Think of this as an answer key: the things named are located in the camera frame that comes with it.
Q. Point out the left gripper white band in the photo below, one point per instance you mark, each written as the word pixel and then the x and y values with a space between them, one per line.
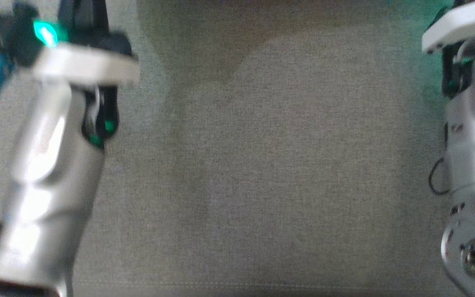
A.
pixel 93 66

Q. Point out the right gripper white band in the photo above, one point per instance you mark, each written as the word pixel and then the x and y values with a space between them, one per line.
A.
pixel 464 20

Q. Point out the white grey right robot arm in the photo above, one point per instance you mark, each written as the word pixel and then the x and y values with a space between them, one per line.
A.
pixel 474 165

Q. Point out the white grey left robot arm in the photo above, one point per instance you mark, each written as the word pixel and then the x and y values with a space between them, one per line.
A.
pixel 43 185

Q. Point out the grey fabric sofa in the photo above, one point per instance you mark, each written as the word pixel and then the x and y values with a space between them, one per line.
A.
pixel 262 165

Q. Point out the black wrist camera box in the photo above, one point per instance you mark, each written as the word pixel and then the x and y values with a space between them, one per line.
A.
pixel 10 35

